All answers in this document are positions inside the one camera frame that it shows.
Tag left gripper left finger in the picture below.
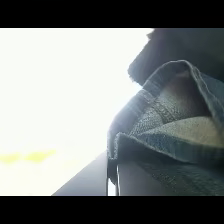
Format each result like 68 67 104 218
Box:
51 150 108 197

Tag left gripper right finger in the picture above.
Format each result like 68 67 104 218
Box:
118 162 168 197

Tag dark pants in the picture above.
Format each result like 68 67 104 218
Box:
106 27 224 197

